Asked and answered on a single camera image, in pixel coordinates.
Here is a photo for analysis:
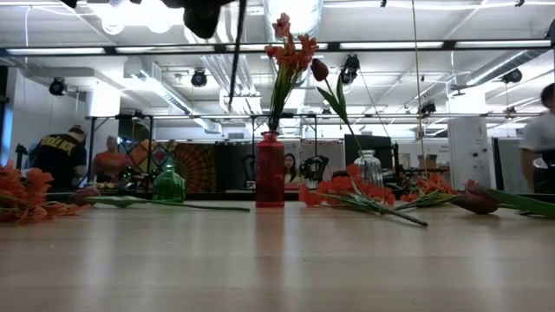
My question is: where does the patterned wall tapestry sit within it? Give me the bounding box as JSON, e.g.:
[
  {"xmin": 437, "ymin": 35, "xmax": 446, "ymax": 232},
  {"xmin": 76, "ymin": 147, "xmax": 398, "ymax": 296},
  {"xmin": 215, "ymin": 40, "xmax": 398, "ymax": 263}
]
[{"xmin": 173, "ymin": 142, "xmax": 218, "ymax": 193}]

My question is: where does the cardboard box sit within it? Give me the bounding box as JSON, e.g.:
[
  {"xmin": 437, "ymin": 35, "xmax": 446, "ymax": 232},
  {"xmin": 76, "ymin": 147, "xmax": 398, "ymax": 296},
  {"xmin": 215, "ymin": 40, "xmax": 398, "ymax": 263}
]
[{"xmin": 417, "ymin": 153, "xmax": 439, "ymax": 171}]

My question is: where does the overhead light bar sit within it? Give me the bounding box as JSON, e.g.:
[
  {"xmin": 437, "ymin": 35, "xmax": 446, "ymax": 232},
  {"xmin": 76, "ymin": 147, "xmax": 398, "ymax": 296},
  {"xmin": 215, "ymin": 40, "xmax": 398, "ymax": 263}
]
[{"xmin": 0, "ymin": 40, "xmax": 555, "ymax": 57}]

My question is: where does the silver ceiling air duct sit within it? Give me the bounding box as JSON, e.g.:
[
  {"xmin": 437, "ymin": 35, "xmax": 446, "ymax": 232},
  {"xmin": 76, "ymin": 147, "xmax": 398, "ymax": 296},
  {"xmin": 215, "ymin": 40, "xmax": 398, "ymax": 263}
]
[{"xmin": 264, "ymin": 0, "xmax": 324, "ymax": 42}]

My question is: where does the orange flower bunch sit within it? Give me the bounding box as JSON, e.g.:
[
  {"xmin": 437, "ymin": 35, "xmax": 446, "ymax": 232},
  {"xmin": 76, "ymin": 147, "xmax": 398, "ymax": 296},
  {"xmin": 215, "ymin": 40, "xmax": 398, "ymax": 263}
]
[
  {"xmin": 0, "ymin": 159, "xmax": 93, "ymax": 225},
  {"xmin": 264, "ymin": 11, "xmax": 321, "ymax": 133}
]

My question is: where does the black hanging cable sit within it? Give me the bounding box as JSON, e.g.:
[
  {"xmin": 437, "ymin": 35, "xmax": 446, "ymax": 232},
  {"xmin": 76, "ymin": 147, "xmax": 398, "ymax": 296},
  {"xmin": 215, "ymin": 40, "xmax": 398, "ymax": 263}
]
[{"xmin": 227, "ymin": 0, "xmax": 248, "ymax": 110}]

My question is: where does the black monitor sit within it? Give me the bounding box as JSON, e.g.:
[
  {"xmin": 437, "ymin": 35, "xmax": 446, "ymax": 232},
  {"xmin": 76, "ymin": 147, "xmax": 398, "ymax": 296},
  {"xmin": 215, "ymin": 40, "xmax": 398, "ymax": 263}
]
[{"xmin": 344, "ymin": 133, "xmax": 394, "ymax": 171}]

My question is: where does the clear glass vase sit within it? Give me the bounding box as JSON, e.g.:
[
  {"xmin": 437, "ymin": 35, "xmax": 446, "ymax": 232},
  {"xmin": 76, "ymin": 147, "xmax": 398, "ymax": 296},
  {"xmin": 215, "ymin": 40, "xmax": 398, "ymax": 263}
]
[{"xmin": 353, "ymin": 149, "xmax": 386, "ymax": 196}]

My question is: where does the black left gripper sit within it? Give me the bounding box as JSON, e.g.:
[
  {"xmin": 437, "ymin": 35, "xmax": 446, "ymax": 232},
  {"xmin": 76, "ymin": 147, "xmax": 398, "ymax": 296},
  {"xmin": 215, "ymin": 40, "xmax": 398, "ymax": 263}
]
[{"xmin": 162, "ymin": 0, "xmax": 238, "ymax": 39}]

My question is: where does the yellow hanging cord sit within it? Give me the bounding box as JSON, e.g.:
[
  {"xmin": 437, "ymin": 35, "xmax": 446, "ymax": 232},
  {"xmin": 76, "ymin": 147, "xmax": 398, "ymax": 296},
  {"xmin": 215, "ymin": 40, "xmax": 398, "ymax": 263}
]
[{"xmin": 410, "ymin": 0, "xmax": 429, "ymax": 192}]

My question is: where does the dark red tulip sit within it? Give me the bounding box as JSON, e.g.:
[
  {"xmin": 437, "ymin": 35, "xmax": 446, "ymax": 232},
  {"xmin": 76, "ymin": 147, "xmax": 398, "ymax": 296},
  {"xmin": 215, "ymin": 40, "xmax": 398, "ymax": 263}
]
[
  {"xmin": 310, "ymin": 57, "xmax": 364, "ymax": 153},
  {"xmin": 450, "ymin": 179, "xmax": 555, "ymax": 218},
  {"xmin": 68, "ymin": 185, "xmax": 251, "ymax": 213}
]

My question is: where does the black background station frame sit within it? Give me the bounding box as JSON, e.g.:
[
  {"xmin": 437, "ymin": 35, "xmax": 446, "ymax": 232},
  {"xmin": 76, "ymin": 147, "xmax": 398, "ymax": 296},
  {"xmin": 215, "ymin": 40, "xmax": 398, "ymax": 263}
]
[{"xmin": 85, "ymin": 111, "xmax": 320, "ymax": 194}]

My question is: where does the white cabinet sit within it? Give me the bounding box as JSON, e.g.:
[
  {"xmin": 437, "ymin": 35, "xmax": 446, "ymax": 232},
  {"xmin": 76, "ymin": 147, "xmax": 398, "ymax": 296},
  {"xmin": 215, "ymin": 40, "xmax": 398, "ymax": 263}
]
[{"xmin": 447, "ymin": 116, "xmax": 496, "ymax": 192}]

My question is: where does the red glass vase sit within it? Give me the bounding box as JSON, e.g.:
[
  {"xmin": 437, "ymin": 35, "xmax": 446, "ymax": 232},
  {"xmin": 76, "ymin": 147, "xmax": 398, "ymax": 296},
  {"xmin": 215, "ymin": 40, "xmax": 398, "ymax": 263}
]
[{"xmin": 254, "ymin": 131, "xmax": 286, "ymax": 209}]

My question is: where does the green glass vase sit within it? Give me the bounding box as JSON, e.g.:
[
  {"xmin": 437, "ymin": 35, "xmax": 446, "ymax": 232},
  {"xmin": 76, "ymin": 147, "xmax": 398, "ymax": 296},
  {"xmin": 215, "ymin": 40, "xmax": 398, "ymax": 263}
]
[{"xmin": 151, "ymin": 163, "xmax": 186, "ymax": 204}]

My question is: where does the grey partition panel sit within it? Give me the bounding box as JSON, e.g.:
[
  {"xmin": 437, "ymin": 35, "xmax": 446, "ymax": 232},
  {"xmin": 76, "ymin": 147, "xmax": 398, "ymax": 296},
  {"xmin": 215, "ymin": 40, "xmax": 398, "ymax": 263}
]
[{"xmin": 496, "ymin": 137, "xmax": 524, "ymax": 194}]

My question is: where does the black aluminium table frame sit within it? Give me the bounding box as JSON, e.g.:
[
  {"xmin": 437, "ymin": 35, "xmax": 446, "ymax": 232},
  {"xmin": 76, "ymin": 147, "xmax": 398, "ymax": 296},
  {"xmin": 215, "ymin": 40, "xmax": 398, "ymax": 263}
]
[{"xmin": 42, "ymin": 189, "xmax": 555, "ymax": 204}]

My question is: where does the person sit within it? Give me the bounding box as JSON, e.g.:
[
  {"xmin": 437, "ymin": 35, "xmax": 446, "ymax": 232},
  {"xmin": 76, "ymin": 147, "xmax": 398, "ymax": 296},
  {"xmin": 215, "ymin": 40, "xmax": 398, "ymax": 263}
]
[
  {"xmin": 519, "ymin": 81, "xmax": 555, "ymax": 194},
  {"xmin": 284, "ymin": 152, "xmax": 300, "ymax": 185},
  {"xmin": 93, "ymin": 134, "xmax": 127, "ymax": 185},
  {"xmin": 32, "ymin": 124, "xmax": 88, "ymax": 192}
]

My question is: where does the red flower bunch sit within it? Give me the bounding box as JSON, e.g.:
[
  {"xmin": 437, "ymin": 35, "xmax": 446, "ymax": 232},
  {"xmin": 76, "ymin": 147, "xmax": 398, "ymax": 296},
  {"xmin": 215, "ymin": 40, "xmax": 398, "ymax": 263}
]
[
  {"xmin": 393, "ymin": 172, "xmax": 460, "ymax": 213},
  {"xmin": 297, "ymin": 163, "xmax": 429, "ymax": 229}
]

